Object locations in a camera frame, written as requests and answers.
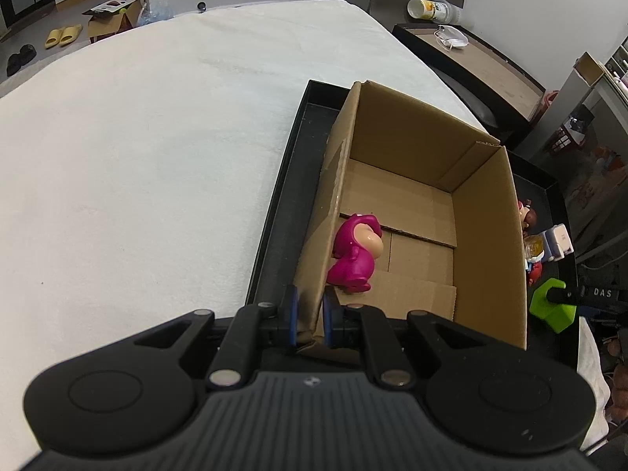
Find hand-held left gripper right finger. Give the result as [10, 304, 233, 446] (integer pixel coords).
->
[322, 286, 496, 389]

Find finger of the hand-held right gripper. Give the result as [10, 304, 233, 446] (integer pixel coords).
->
[547, 283, 628, 307]

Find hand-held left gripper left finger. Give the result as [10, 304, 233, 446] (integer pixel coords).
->
[133, 286, 300, 389]

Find green block toy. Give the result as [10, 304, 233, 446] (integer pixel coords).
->
[529, 278, 581, 335]

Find white block toy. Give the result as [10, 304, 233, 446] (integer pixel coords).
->
[540, 225, 574, 263]

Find brown-haired doll figurine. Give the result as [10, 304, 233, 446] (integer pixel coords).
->
[517, 199, 538, 236]

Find black shallow tray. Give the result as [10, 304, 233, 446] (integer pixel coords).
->
[245, 78, 580, 370]

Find magenta bear figurine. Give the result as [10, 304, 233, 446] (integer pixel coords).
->
[326, 213, 384, 295]

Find small tan cardboard box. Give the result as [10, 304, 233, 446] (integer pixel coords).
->
[575, 51, 605, 86]

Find black tray with brown base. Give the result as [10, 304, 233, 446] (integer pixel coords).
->
[392, 22, 546, 143]

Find white face mask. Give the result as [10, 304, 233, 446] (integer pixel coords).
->
[434, 24, 471, 52]

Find stack of paper cups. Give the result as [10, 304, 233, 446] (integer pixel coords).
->
[407, 0, 464, 24]

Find blue plastic bag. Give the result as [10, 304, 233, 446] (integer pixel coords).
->
[137, 0, 173, 27]

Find cardboard box with open flaps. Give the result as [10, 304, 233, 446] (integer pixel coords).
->
[81, 0, 143, 42]

